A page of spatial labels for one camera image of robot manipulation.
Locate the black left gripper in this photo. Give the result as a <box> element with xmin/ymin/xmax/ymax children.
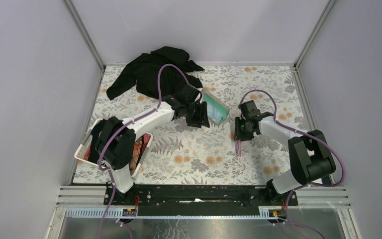
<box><xmin>183</xmin><ymin>101</ymin><xmax>209</xmax><ymax>128</ymax></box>

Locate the light blue cleaning cloth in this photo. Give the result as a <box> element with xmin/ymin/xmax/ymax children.
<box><xmin>207</xmin><ymin>108</ymin><xmax>225</xmax><ymax>124</ymax></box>

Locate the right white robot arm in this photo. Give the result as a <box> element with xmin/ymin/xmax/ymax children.
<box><xmin>234</xmin><ymin>101</ymin><xmax>336</xmax><ymax>205</ymax></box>

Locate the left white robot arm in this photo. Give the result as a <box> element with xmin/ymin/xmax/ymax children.
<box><xmin>94</xmin><ymin>84</ymin><xmax>210</xmax><ymax>205</ymax></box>

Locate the black garment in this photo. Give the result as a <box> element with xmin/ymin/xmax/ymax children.
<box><xmin>106</xmin><ymin>46</ymin><xmax>204</xmax><ymax>100</ymax></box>

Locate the white basket with clothes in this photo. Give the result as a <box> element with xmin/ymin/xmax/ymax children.
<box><xmin>74</xmin><ymin>119</ymin><xmax>153</xmax><ymax>178</ymax></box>

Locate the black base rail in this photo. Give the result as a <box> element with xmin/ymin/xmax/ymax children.
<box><xmin>103</xmin><ymin>183</ymin><xmax>298</xmax><ymax>217</ymax></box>

